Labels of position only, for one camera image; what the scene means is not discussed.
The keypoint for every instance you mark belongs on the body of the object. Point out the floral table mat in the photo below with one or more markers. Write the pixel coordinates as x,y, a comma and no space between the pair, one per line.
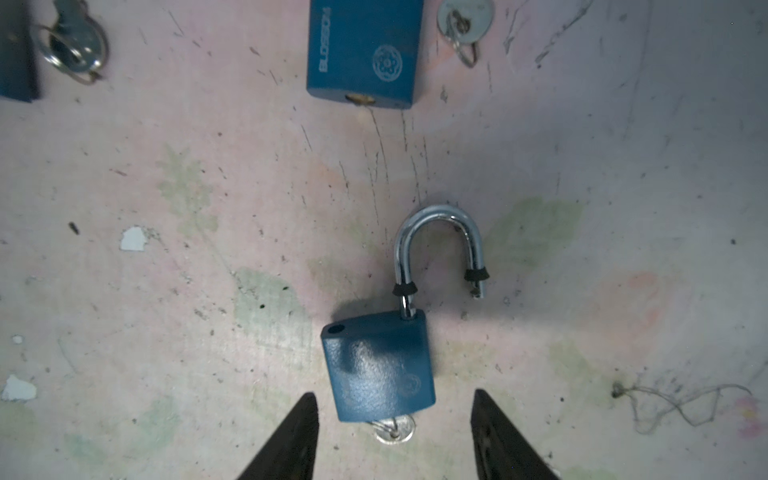
175,236

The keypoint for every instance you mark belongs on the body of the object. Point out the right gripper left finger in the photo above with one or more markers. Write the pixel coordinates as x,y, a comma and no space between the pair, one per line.
290,452

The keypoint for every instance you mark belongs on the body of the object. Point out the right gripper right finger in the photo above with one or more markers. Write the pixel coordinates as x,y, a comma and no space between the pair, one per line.
501,451

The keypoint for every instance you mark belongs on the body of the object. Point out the loose silver key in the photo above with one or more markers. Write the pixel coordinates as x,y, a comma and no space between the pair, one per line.
75,44
463,23

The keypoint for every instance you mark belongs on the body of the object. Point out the blue padlock with key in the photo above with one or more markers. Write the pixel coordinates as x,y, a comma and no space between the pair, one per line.
364,52

